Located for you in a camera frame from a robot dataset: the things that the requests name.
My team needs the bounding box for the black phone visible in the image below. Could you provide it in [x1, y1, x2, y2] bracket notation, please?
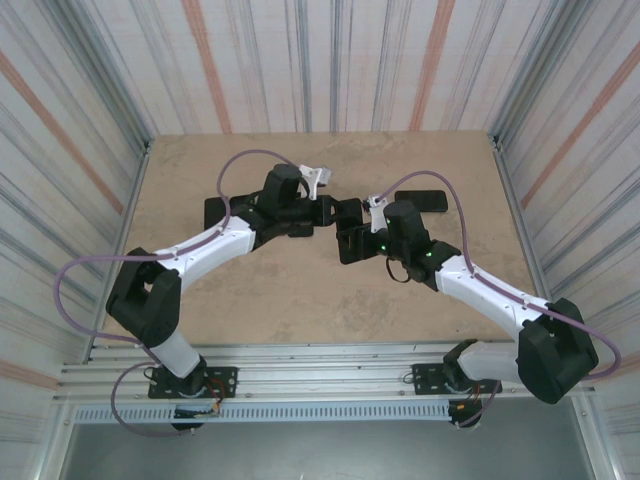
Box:
[393, 189, 449, 214]

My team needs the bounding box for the silver-edged smartphone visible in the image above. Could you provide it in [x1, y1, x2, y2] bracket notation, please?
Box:
[203, 196, 232, 229]

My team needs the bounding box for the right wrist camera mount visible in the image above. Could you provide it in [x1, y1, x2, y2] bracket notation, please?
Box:
[363, 195, 390, 234]

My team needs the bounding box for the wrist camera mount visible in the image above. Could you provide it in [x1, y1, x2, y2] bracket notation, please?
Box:
[363, 195, 390, 234]
[298, 164, 334, 201]

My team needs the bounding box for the black wire loop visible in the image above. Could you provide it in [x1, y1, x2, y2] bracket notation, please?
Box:
[384, 257, 412, 285]

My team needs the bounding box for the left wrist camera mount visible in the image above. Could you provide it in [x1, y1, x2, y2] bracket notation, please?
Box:
[298, 164, 334, 201]

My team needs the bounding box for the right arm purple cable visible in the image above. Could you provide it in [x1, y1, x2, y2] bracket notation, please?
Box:
[377, 171, 623, 430]

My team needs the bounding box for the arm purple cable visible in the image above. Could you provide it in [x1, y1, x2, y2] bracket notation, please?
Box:
[377, 171, 623, 430]
[53, 148, 306, 438]

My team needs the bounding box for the aluminium side rail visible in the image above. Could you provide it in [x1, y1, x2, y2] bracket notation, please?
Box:
[87, 139, 154, 364]
[490, 134, 564, 356]

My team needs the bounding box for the aluminium rail frame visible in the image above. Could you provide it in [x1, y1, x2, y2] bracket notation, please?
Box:
[52, 342, 599, 406]

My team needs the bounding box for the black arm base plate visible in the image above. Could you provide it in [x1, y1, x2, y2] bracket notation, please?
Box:
[147, 366, 239, 400]
[410, 362, 503, 396]

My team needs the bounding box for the slotted grey cable duct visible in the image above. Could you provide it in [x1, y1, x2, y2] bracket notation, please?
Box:
[72, 402, 454, 424]

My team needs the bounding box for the red black wire bundle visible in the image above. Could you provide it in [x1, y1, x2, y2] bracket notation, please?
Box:
[199, 379, 224, 416]
[449, 384, 484, 414]

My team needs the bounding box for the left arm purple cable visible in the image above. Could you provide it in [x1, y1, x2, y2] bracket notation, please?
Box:
[53, 148, 306, 438]

